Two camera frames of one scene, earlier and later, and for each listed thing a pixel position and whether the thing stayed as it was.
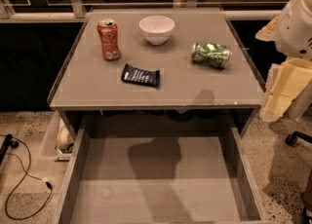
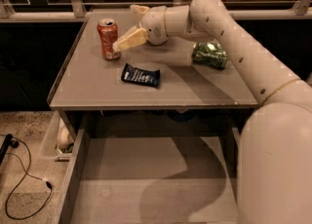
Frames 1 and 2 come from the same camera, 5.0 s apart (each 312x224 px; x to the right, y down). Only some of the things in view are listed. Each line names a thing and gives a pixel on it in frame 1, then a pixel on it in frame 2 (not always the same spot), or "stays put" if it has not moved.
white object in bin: (64, 138) stays put
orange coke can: (108, 30) stays put
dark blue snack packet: (140, 76) stays put
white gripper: (294, 34) → (155, 24)
